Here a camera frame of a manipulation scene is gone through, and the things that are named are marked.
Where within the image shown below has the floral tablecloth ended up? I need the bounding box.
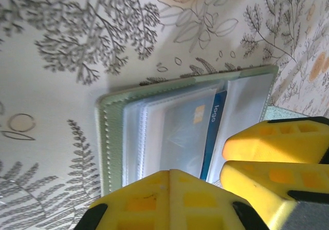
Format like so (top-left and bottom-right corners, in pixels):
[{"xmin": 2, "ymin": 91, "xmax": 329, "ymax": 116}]
[{"xmin": 0, "ymin": 0, "xmax": 329, "ymax": 230}]

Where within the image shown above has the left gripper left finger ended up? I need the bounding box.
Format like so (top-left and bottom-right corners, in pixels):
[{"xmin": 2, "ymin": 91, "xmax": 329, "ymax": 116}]
[{"xmin": 74, "ymin": 169, "xmax": 171, "ymax": 230}]

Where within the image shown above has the blue credit card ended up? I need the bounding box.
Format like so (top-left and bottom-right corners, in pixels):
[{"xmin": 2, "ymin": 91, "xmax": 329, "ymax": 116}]
[{"xmin": 163, "ymin": 90, "xmax": 229, "ymax": 183}]

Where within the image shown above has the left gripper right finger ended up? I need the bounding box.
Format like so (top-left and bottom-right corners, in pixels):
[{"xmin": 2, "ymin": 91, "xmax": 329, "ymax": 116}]
[{"xmin": 169, "ymin": 169, "xmax": 263, "ymax": 230}]

